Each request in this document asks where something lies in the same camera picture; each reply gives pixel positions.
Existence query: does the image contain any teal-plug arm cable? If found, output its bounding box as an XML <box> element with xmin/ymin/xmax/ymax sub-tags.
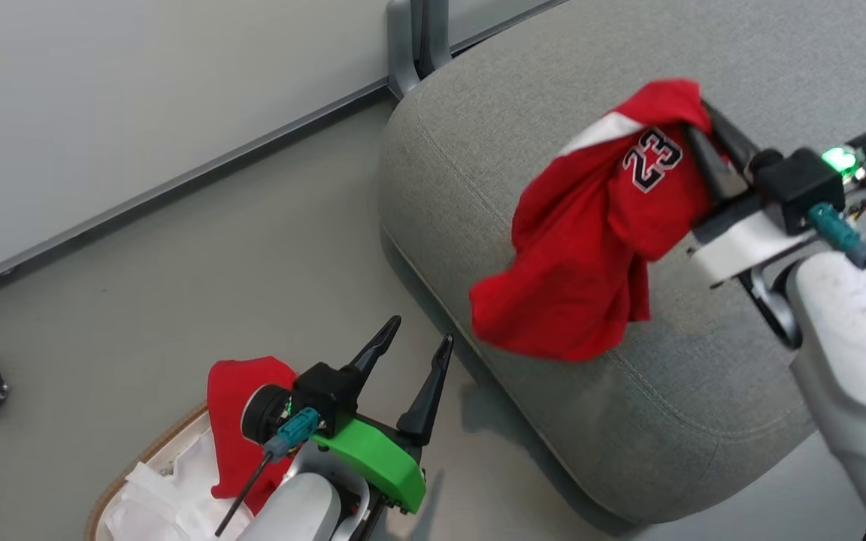
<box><xmin>213</xmin><ymin>407</ymin><xmax>322</xmax><ymax>539</ymax></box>
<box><xmin>807</xmin><ymin>201</ymin><xmax>866</xmax><ymax>305</ymax></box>

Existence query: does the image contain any red jersey with number 23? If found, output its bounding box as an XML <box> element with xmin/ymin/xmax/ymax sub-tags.
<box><xmin>469</xmin><ymin>78</ymin><xmax>718</xmax><ymax>363</ymax></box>

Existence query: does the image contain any white laundry basket brown rim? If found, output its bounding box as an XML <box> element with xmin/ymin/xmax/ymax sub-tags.
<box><xmin>86</xmin><ymin>401</ymin><xmax>255</xmax><ymax>541</ymax></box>

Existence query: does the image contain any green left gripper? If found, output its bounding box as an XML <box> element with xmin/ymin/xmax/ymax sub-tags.
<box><xmin>311</xmin><ymin>315</ymin><xmax>455</xmax><ymax>516</ymax></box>

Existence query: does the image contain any plain red garment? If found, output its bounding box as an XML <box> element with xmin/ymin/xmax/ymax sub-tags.
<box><xmin>206</xmin><ymin>357</ymin><xmax>300</xmax><ymax>516</ymax></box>

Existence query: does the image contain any grey fabric sofa seat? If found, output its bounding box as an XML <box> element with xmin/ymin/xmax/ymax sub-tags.
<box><xmin>378</xmin><ymin>0</ymin><xmax>866</xmax><ymax>525</ymax></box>

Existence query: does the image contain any teal-plug left arm cable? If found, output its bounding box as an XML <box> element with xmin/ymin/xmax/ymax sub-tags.
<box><xmin>213</xmin><ymin>407</ymin><xmax>322</xmax><ymax>539</ymax></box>

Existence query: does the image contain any grey metal sofa frame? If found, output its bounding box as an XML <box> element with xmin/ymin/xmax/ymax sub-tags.
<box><xmin>386</xmin><ymin>0</ymin><xmax>453</xmax><ymax>101</ymax></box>

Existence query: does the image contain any white garment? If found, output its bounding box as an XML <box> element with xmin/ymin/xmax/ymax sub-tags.
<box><xmin>104</xmin><ymin>428</ymin><xmax>255</xmax><ymax>541</ymax></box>

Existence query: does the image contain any teal-plug right arm cable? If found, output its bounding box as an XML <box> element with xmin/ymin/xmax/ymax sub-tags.
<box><xmin>807</xmin><ymin>201</ymin><xmax>866</xmax><ymax>305</ymax></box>

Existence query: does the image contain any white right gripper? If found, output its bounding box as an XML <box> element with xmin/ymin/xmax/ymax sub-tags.
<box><xmin>685</xmin><ymin>101</ymin><xmax>819</xmax><ymax>289</ymax></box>

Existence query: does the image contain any grey wall baseboard strip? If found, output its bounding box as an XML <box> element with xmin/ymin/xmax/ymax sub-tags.
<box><xmin>0</xmin><ymin>0</ymin><xmax>571</xmax><ymax>300</ymax></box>

